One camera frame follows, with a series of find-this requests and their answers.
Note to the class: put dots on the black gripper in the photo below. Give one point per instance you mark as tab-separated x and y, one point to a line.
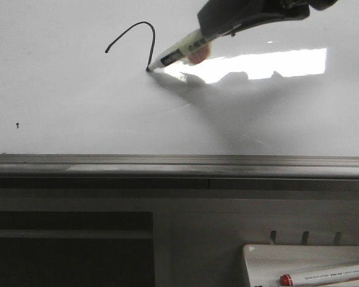
221	18

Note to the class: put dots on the black whiteboard marker with magnet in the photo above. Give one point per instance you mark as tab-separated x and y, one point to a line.
194	47

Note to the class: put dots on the red capped whiteboard marker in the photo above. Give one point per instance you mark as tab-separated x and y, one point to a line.
340	274

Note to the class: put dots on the white marker tray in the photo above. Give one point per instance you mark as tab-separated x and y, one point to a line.
263	265

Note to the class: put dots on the white whiteboard with aluminium frame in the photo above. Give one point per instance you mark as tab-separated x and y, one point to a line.
277	100

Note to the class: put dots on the grey whiteboard stand frame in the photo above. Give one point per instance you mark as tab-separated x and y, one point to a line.
161	232

